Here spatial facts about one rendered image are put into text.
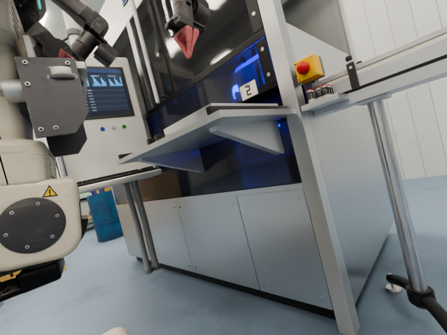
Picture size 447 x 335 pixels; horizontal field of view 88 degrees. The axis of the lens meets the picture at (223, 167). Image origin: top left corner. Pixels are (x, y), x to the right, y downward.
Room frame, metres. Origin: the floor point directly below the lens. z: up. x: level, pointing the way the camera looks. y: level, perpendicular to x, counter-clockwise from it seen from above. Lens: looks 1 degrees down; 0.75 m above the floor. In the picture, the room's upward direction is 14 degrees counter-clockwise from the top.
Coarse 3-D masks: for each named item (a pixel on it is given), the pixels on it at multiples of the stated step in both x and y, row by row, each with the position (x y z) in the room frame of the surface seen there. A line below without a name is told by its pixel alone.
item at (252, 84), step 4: (252, 80) 0.95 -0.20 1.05; (248, 84) 0.97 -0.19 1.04; (252, 84) 0.96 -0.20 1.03; (240, 88) 1.00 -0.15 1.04; (244, 88) 0.99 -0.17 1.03; (248, 88) 0.97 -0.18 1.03; (252, 88) 0.96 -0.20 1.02; (256, 88) 0.95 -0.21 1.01; (244, 92) 0.99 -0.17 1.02; (248, 92) 0.98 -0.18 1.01; (252, 92) 0.96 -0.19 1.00; (256, 92) 0.95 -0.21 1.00; (244, 96) 1.00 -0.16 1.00; (248, 96) 0.98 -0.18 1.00
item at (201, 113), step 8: (208, 104) 0.63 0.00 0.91; (216, 104) 0.64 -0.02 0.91; (224, 104) 0.66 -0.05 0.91; (232, 104) 0.69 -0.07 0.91; (240, 104) 0.71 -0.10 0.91; (248, 104) 0.74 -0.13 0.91; (256, 104) 0.77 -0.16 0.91; (264, 104) 0.80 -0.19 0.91; (272, 104) 0.84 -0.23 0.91; (200, 112) 0.66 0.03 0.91; (184, 120) 0.72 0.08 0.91; (192, 120) 0.69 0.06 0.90; (168, 128) 0.79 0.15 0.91; (176, 128) 0.76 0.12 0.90
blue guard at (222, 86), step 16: (256, 48) 0.92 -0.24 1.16; (224, 64) 1.04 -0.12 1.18; (240, 64) 0.98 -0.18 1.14; (256, 64) 0.93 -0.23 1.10; (272, 64) 0.88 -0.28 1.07; (208, 80) 1.13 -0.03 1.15; (224, 80) 1.06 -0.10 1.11; (240, 80) 1.00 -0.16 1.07; (256, 80) 0.94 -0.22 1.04; (192, 96) 1.23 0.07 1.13; (208, 96) 1.15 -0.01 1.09; (224, 96) 1.08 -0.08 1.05; (240, 96) 1.01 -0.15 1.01; (160, 112) 1.46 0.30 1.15; (176, 112) 1.35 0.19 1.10; (192, 112) 1.25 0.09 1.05; (160, 128) 1.49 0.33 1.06
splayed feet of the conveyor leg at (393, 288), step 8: (392, 280) 0.98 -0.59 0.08; (400, 280) 0.91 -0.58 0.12; (408, 280) 0.89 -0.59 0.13; (392, 288) 1.03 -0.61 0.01; (400, 288) 1.02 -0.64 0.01; (408, 288) 0.83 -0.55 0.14; (432, 288) 0.81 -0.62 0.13; (408, 296) 0.83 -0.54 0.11; (416, 296) 0.80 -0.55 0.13; (424, 296) 0.78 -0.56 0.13; (432, 296) 0.78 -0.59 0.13; (416, 304) 0.80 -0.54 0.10; (424, 304) 0.77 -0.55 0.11; (432, 304) 0.75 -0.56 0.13; (432, 312) 0.74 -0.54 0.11; (440, 312) 0.72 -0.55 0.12; (440, 320) 0.71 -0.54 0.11
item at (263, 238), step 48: (336, 144) 1.03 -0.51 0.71; (240, 192) 1.11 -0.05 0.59; (288, 192) 0.93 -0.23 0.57; (336, 192) 0.94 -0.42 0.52; (384, 192) 1.49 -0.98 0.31; (144, 240) 1.98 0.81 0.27; (192, 240) 1.47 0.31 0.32; (240, 240) 1.17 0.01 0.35; (288, 240) 0.97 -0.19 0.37; (384, 240) 1.31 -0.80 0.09; (288, 288) 1.01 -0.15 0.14
